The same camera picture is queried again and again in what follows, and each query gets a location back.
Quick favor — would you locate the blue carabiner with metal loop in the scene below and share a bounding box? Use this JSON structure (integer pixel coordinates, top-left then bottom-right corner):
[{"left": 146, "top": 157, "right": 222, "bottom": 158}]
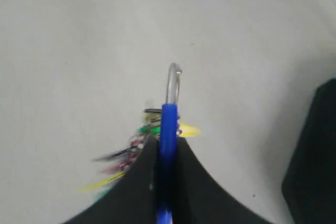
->
[{"left": 156, "top": 63, "right": 182, "bottom": 223}]

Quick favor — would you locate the yellow key tag upper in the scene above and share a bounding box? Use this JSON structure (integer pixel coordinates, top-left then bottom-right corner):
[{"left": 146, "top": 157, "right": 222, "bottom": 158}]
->
[{"left": 178, "top": 123, "right": 201, "bottom": 137}]

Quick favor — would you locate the yellow key tag left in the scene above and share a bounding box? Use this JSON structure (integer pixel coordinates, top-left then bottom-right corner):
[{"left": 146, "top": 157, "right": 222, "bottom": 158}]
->
[{"left": 77, "top": 172, "right": 126, "bottom": 192}]

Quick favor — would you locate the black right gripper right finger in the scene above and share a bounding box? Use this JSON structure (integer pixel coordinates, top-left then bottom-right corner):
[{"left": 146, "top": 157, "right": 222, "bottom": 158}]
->
[{"left": 172, "top": 137, "right": 269, "bottom": 224}]

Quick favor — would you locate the green key tag left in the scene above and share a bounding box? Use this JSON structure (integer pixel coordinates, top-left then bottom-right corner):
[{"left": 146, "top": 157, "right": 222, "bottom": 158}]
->
[{"left": 138, "top": 126, "right": 161, "bottom": 135}]

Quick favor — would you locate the red key tag centre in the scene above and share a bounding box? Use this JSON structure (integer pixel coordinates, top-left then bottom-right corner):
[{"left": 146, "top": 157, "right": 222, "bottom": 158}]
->
[{"left": 100, "top": 156, "right": 137, "bottom": 175}]

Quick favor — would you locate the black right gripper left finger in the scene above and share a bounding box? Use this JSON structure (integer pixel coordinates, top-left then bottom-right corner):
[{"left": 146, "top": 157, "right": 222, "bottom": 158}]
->
[{"left": 66, "top": 136, "right": 158, "bottom": 224}]

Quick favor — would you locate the black metal two-tier rack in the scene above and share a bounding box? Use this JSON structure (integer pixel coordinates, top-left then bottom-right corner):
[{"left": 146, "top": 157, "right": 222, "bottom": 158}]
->
[{"left": 281, "top": 79, "right": 335, "bottom": 223}]

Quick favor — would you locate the yellow key tag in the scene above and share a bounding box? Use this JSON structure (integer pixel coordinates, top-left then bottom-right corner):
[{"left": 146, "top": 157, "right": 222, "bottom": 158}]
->
[
  {"left": 178, "top": 123, "right": 201, "bottom": 137},
  {"left": 77, "top": 172, "right": 126, "bottom": 192}
]

